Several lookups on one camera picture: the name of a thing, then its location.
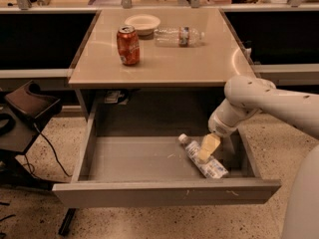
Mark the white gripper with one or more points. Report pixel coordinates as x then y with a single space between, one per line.
220 127

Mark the blue labelled plastic bottle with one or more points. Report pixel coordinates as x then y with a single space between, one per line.
210 169

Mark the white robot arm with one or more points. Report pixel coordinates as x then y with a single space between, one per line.
244 97

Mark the open grey drawer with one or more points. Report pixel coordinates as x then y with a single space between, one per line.
131 157

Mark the power strip under counter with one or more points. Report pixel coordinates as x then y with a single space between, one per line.
115 96

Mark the clear plastic water bottle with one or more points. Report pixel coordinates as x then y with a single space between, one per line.
183 37

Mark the orange soda can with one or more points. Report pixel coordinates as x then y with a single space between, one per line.
128 45

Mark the white paper bowl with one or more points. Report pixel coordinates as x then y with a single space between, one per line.
143 23

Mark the black table leg foot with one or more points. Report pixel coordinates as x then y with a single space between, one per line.
66 223

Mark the dark brown chair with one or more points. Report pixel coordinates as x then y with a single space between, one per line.
25 113

